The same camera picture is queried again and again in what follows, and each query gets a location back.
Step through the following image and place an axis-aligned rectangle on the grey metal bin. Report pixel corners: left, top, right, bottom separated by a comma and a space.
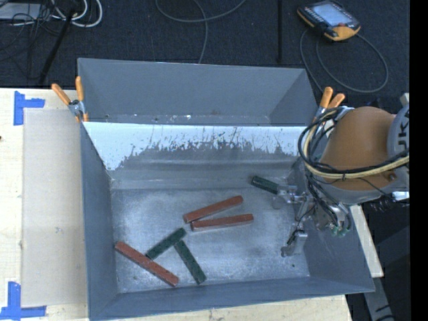
76, 58, 376, 320

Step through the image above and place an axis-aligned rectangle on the pale flat board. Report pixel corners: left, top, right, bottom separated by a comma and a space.
20, 108, 88, 308

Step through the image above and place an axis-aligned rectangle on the dark green flat block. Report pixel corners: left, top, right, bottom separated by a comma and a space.
145, 227, 187, 260
173, 239, 207, 285
250, 175, 280, 195

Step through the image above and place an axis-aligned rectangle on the red-brown flat block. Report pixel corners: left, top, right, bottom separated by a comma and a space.
183, 195, 244, 224
190, 213, 255, 232
114, 241, 180, 288

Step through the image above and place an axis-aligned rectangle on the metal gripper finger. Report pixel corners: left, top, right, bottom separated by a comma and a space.
271, 183, 301, 211
280, 229, 308, 257

